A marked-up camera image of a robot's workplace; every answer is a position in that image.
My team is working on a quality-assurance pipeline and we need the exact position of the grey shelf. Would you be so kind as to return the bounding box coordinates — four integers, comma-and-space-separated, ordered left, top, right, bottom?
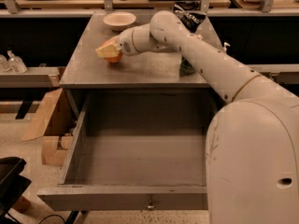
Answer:
0, 67, 60, 88
249, 63, 299, 85

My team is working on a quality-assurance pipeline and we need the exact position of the grey right shelf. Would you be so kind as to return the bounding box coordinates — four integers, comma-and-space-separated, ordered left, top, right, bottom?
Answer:
249, 63, 299, 85

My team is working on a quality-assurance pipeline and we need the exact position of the white ceramic bowl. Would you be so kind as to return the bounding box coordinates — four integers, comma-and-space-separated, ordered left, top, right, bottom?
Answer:
103, 12, 136, 32

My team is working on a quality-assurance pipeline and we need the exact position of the clear plastic bottle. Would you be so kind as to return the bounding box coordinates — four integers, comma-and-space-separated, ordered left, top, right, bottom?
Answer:
0, 54, 11, 72
7, 50, 27, 74

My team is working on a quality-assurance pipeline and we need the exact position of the green soda can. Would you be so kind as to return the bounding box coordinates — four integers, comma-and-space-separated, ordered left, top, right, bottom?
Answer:
179, 57, 195, 76

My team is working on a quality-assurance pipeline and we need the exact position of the grey open top drawer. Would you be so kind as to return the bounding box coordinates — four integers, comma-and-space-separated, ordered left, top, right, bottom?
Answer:
37, 89, 216, 211

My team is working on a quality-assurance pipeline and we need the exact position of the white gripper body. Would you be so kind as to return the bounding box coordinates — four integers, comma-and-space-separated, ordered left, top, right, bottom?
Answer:
118, 24, 156, 56

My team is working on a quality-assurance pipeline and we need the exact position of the white pump bottle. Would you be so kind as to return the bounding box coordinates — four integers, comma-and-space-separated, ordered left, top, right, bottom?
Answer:
223, 42, 231, 52

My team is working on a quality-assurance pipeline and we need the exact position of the orange fruit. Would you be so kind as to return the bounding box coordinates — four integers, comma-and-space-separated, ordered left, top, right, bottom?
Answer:
103, 38, 122, 63

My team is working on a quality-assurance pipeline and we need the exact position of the blue chip bag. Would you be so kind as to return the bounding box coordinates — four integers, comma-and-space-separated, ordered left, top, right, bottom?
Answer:
172, 4, 206, 33

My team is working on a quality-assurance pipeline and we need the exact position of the black chair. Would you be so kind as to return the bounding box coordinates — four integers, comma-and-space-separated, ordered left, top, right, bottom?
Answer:
0, 157, 31, 224

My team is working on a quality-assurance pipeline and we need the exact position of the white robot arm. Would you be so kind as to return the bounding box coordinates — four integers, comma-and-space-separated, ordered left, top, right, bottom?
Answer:
96, 11, 299, 224

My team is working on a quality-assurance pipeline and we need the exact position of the metal drawer knob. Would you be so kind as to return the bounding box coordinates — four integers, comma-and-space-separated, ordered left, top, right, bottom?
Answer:
147, 199, 155, 211

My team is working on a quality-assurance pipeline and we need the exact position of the cardboard box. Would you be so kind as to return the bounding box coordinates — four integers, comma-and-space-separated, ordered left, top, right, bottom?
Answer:
21, 88, 76, 167

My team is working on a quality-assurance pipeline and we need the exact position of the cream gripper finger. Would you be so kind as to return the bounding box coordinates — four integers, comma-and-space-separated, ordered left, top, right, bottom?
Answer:
95, 43, 121, 58

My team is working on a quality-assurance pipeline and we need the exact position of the grey cabinet counter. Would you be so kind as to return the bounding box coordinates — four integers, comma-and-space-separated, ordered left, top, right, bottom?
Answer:
59, 9, 242, 119

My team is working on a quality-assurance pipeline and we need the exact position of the grey left shelf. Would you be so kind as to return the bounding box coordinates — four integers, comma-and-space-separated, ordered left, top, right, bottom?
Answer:
0, 67, 60, 88

